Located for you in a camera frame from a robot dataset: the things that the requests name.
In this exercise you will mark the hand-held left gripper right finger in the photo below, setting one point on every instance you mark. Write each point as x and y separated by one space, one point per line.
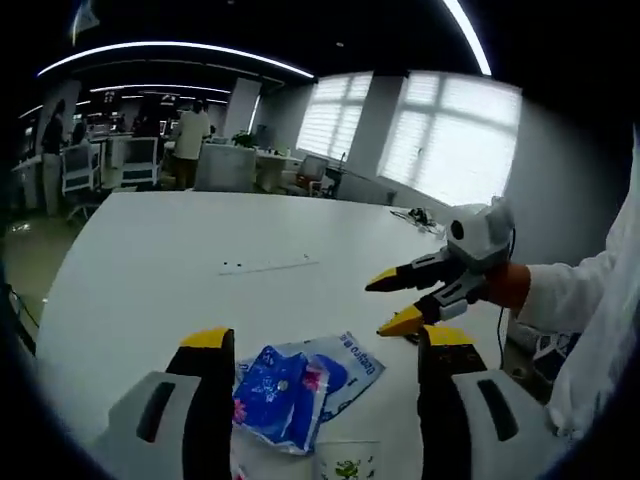
450 400

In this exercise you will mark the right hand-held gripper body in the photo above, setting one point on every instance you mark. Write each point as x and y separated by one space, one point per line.
480 235

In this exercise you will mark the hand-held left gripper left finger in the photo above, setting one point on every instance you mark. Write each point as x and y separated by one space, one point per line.
200 400

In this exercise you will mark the blue tissue packet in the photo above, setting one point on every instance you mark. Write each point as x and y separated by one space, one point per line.
280 395

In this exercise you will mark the white paper cup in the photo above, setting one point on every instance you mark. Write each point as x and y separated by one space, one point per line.
345 460

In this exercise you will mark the small clutter of parts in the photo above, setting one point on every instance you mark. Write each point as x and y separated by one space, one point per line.
417 220

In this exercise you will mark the person's right hand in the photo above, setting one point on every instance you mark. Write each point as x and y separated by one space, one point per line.
507 287

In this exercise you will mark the wide window with blinds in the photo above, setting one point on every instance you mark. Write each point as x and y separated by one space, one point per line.
450 135

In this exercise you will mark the grey office chair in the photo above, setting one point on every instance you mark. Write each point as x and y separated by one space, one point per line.
314 172

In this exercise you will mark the white table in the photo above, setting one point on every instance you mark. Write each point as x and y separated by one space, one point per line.
175 240

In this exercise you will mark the person in white coat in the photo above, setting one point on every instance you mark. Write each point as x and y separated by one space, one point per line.
610 360

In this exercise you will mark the narrow window with blinds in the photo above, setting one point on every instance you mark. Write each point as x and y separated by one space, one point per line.
335 115

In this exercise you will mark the short ceiling light strip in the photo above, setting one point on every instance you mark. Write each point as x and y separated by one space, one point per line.
472 35

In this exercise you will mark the green potted plant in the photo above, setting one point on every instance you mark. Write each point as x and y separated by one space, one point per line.
244 140

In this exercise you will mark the white desk partition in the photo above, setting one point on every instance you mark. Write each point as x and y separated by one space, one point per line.
225 167

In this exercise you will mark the white office chair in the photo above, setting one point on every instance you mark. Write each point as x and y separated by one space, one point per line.
80 167
140 162

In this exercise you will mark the long curved ceiling light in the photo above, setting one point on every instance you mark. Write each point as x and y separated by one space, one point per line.
175 47

